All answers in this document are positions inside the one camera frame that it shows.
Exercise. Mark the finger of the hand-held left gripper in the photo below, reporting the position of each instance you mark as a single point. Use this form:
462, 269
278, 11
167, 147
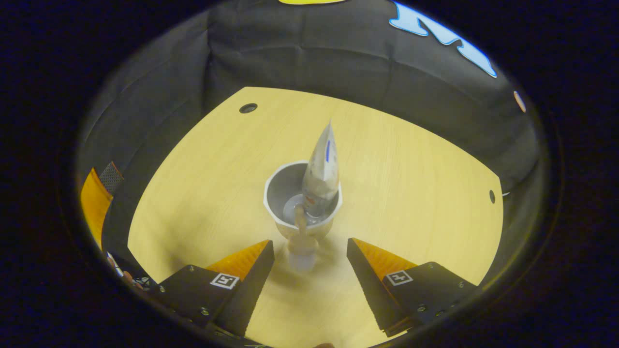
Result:
95, 208
111, 177

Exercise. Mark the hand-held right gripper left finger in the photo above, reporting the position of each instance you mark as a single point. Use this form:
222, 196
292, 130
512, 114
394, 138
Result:
251, 290

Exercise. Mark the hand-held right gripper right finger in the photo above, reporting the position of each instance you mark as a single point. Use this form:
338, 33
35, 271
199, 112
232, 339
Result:
365, 285

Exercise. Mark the beige toothbrush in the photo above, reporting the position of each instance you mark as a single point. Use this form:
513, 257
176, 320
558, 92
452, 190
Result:
302, 241

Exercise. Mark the white cup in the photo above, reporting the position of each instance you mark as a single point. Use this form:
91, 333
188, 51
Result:
280, 193

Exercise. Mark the white toothpaste tube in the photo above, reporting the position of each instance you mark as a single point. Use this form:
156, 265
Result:
321, 174

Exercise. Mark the wooden desktop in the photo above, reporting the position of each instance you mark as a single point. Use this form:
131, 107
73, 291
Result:
411, 193

